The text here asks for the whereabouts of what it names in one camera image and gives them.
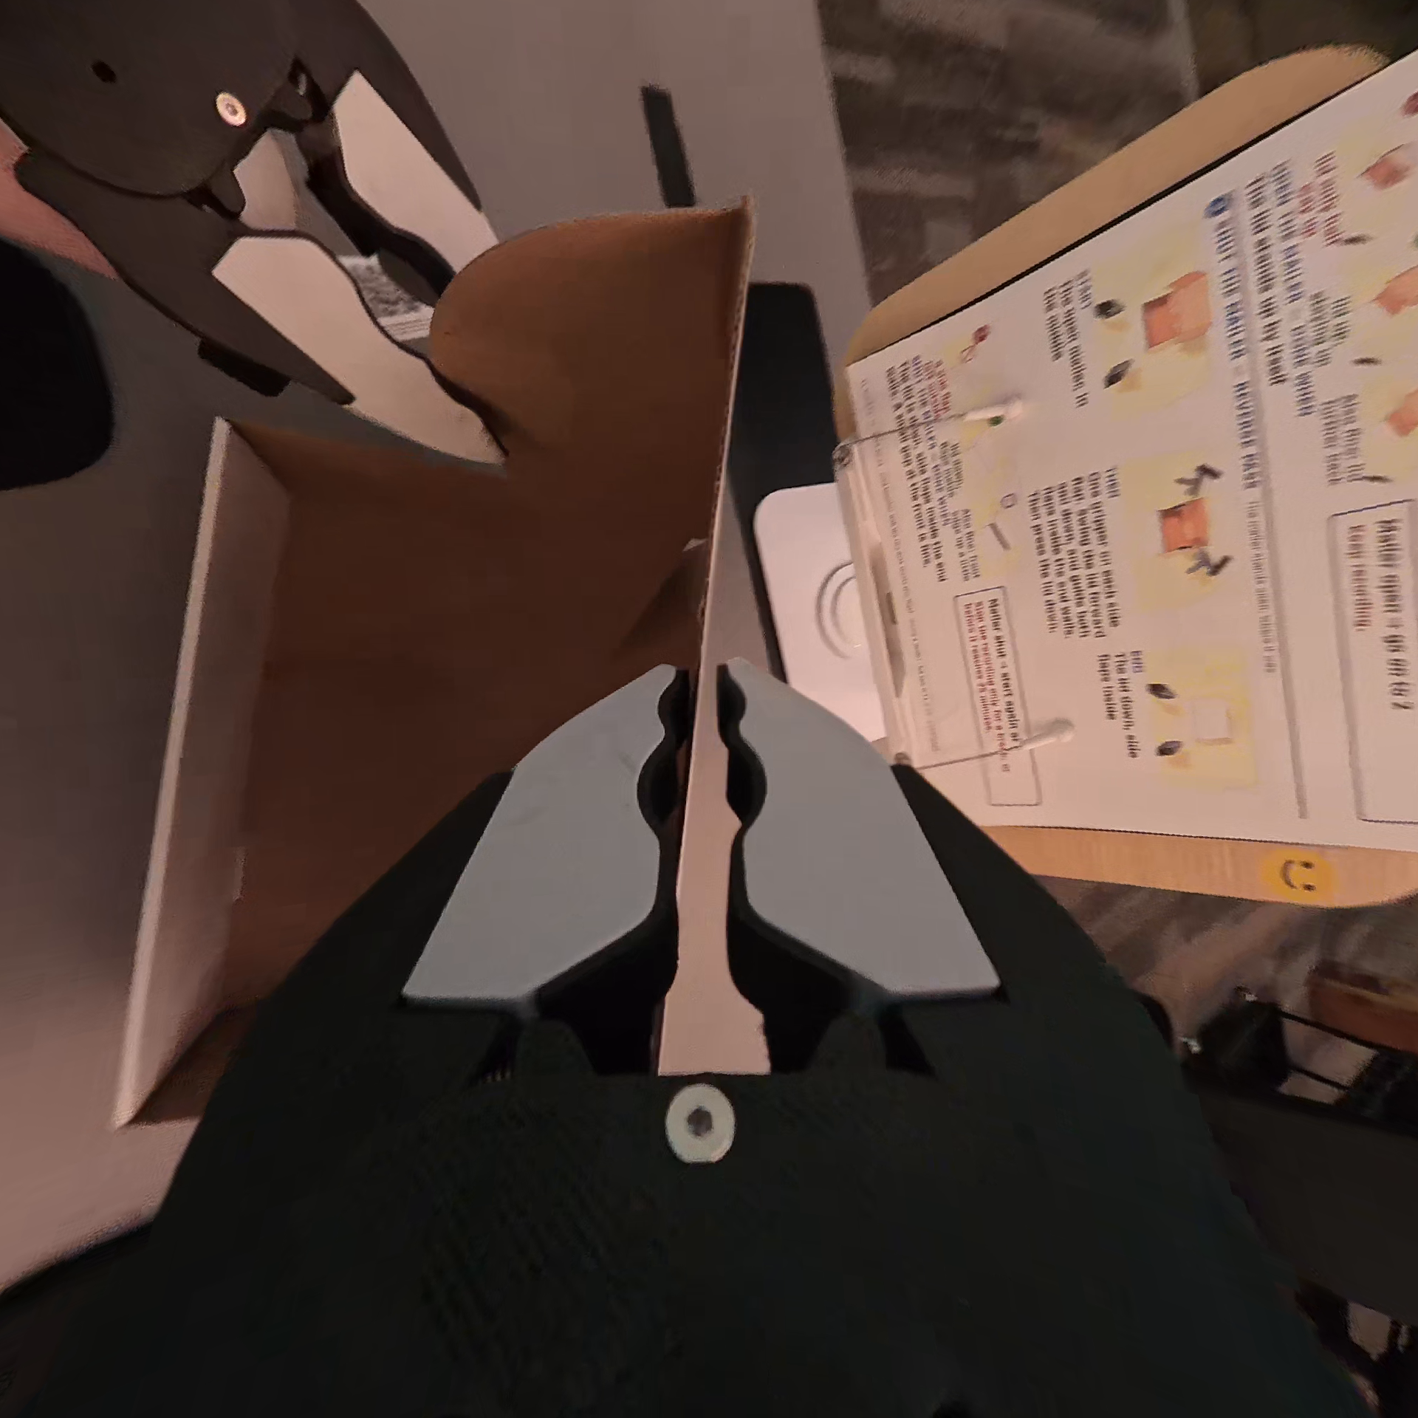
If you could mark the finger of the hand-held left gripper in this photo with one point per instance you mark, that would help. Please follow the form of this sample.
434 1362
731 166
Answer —
334 321
416 167

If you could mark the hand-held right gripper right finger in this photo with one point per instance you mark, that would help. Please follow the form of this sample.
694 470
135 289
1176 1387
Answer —
851 877

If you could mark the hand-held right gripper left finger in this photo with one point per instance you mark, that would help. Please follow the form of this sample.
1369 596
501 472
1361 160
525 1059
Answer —
522 877

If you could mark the cardboard box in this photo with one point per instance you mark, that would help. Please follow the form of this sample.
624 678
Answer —
441 622

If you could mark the wooden clipboard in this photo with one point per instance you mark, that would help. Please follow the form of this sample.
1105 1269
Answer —
1108 877

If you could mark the white flat device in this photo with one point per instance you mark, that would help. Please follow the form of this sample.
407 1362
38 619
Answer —
803 622

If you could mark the black rounded object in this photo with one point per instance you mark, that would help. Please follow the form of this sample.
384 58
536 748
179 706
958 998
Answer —
49 365

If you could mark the small black device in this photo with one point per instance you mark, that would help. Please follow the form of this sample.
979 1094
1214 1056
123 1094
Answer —
1240 1042

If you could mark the yellow smiley sticker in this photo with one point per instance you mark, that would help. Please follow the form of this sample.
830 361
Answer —
1296 877

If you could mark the printed instruction sheet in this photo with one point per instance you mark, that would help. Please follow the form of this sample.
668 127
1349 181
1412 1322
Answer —
1163 497

